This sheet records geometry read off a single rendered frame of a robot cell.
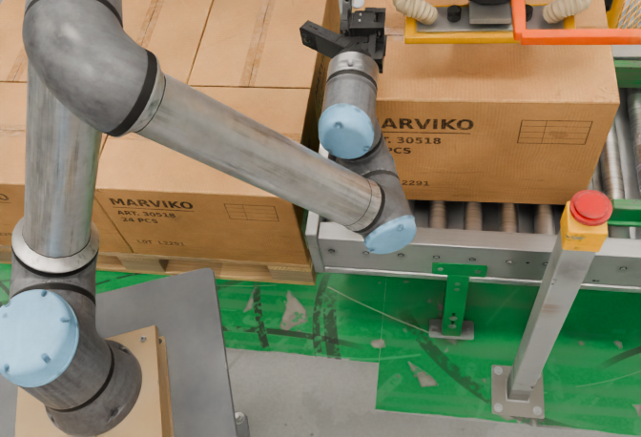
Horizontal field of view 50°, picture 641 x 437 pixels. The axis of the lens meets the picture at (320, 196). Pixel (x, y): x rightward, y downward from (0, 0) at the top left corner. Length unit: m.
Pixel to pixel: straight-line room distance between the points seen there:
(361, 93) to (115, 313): 0.77
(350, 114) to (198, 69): 1.20
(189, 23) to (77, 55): 1.61
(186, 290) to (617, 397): 1.33
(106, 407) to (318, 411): 0.95
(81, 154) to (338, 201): 0.39
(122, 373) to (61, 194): 0.40
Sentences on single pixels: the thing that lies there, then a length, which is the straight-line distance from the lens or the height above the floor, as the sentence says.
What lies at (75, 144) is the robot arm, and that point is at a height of 1.34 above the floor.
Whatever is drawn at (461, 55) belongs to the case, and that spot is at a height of 0.95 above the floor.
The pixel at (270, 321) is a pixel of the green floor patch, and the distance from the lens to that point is 2.32.
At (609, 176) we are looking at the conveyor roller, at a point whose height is 0.55.
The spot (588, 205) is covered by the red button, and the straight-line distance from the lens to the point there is 1.29.
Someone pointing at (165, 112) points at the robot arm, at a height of 1.48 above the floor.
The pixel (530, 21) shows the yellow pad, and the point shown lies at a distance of 1.49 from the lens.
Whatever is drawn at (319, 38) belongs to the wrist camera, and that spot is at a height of 1.22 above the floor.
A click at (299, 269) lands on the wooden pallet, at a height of 0.11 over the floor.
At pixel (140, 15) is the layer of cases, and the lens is 2.52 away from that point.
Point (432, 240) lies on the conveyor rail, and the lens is 1.73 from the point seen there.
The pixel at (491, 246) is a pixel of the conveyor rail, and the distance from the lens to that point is 1.73.
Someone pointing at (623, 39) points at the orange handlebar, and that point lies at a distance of 1.32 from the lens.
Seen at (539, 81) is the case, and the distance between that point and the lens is 1.58.
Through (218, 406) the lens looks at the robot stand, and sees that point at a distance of 1.45.
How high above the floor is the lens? 2.09
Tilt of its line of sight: 56 degrees down
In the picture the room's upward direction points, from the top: 12 degrees counter-clockwise
